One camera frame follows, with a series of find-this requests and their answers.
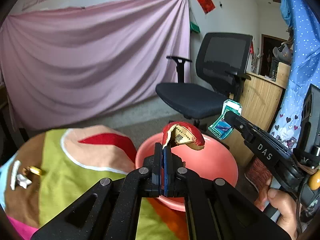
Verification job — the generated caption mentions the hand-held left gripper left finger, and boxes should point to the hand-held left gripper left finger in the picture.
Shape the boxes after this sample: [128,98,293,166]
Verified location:
[31,142,163,240]

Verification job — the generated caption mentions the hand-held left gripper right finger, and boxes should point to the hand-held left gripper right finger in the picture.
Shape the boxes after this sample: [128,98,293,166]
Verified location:
[163,145,293,240]

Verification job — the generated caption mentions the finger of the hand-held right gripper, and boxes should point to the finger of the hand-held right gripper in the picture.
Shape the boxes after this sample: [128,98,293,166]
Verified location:
[225,110,292,156]
[224,116,293,172]

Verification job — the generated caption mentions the red carton piece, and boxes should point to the red carton piece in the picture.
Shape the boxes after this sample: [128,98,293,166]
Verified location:
[162,121,206,152]

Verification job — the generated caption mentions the teal packet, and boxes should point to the teal packet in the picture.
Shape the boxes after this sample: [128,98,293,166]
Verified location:
[208,99,242,140]

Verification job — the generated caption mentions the pink plastic basin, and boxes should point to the pink plastic basin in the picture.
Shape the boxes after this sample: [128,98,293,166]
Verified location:
[135,131,239,212]

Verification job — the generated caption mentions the person's right hand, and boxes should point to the person's right hand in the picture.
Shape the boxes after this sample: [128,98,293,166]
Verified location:
[255,176,300,240]

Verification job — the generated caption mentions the wooden cabinet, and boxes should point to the wooden cabinet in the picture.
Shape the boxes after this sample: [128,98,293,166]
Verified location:
[230,62,292,166]

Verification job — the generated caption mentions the black office chair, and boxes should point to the black office chair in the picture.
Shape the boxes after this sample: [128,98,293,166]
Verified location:
[155,32,253,133]

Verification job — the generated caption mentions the colourful patchwork blanket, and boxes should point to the colourful patchwork blanket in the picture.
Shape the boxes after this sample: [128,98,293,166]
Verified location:
[0,125,191,240]

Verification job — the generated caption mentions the grey hat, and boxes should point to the grey hat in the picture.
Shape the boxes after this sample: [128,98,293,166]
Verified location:
[272,42,293,61]

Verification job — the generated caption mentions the blue polka-dot cloth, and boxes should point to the blue polka-dot cloth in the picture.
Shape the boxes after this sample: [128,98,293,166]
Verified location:
[269,0,320,151]

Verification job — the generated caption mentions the pink hanging sheet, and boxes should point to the pink hanging sheet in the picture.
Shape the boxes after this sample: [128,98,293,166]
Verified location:
[0,0,191,131]

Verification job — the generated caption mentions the crumpled white paper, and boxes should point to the crumpled white paper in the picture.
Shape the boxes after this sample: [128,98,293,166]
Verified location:
[16,174,33,189]

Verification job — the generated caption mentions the red paper decoration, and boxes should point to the red paper decoration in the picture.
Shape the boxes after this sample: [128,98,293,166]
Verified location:
[194,0,216,15]

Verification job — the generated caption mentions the white paper strip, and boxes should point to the white paper strip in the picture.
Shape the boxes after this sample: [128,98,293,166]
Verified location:
[10,160,21,190]

